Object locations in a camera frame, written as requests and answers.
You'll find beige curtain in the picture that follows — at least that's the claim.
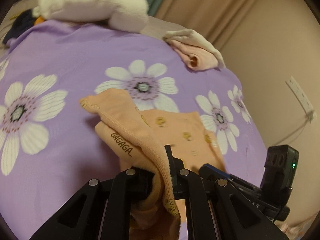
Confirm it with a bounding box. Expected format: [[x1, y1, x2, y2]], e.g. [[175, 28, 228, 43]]
[[154, 0, 277, 55]]

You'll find white plush toy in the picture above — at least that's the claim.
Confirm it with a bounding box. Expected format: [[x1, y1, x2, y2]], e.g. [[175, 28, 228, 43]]
[[32, 0, 150, 33]]

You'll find beige folded cloth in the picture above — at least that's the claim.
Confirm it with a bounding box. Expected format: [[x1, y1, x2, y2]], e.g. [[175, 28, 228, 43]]
[[163, 29, 227, 68]]

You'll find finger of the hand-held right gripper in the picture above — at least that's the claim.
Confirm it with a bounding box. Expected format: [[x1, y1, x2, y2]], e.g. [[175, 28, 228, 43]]
[[199, 164, 262, 198]]

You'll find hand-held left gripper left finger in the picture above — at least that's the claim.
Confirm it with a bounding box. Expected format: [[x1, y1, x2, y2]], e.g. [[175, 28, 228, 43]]
[[29, 168, 155, 240]]

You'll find beige mattress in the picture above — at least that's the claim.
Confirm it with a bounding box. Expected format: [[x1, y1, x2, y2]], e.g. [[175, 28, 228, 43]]
[[140, 16, 188, 41]]

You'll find white wall socket strip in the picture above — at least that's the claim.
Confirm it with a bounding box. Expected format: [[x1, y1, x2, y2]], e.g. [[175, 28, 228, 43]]
[[286, 76, 316, 123]]

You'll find pink folded garment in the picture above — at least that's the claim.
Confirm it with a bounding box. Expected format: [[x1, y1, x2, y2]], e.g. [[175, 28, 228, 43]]
[[171, 40, 218, 71]]

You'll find white cable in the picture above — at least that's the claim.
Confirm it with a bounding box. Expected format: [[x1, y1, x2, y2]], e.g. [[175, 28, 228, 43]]
[[265, 115, 311, 146]]

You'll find dark blue cloth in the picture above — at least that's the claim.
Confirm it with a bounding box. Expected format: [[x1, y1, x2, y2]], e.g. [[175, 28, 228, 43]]
[[2, 9, 38, 46]]

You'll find purple floral bed sheet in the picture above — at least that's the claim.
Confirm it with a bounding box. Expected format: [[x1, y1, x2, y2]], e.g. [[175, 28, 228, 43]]
[[0, 19, 271, 240]]

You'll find orange printed small garment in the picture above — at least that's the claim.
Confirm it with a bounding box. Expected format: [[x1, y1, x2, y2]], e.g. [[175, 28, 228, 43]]
[[79, 89, 226, 240]]

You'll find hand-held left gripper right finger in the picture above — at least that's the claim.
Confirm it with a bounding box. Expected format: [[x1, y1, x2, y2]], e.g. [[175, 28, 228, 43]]
[[164, 144, 288, 240]]

